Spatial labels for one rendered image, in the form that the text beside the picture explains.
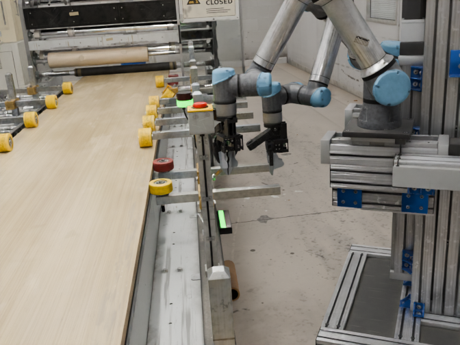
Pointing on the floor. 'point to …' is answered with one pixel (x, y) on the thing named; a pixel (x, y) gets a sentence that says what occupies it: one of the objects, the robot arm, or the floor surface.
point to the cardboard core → (233, 280)
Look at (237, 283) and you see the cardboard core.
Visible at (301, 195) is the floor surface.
